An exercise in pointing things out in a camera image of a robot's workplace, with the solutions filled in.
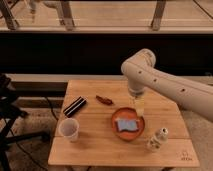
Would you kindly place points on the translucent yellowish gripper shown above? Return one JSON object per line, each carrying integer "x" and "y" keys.
{"x": 139, "y": 104}

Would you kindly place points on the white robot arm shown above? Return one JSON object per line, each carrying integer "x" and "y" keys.
{"x": 140, "y": 73}

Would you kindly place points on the blue folded cloth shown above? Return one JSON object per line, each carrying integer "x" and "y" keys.
{"x": 127, "y": 125}

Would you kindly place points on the orange round plate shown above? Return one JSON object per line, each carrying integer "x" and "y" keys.
{"x": 127, "y": 113}

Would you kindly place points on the black striped rectangular box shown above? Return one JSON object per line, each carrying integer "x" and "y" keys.
{"x": 74, "y": 107}

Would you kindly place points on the translucent plastic cup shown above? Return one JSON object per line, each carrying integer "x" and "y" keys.
{"x": 69, "y": 128}

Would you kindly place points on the black tripod stand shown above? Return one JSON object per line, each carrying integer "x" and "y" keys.
{"x": 9, "y": 113}

